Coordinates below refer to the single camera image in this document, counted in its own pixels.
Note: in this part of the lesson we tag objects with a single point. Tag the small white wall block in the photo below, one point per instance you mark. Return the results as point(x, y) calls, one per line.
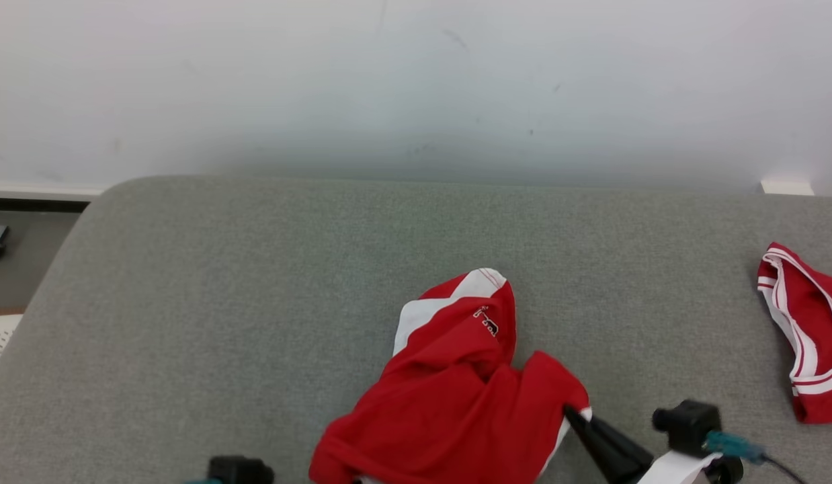
point(787, 187)

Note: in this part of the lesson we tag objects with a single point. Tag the right wrist teal connector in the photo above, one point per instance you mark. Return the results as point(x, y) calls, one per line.
point(732, 445)

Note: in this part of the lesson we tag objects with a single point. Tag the black skirting strip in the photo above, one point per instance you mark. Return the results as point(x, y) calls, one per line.
point(33, 205)

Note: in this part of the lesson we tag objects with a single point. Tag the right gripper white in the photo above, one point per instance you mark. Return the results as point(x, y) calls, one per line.
point(681, 469)

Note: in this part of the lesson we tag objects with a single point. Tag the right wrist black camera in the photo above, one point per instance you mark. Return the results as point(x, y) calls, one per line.
point(688, 425)

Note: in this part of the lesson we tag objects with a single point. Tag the grey fabric sofa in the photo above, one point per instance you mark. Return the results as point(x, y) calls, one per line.
point(268, 302)

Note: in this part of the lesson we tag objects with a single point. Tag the red basketball jersey black lettering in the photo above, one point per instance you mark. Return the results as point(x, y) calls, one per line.
point(819, 407)

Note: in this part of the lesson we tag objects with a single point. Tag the white skirting board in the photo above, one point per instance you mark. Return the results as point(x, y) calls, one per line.
point(39, 190)

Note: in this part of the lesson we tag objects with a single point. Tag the red shorts with white panels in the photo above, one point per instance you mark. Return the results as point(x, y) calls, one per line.
point(449, 403)

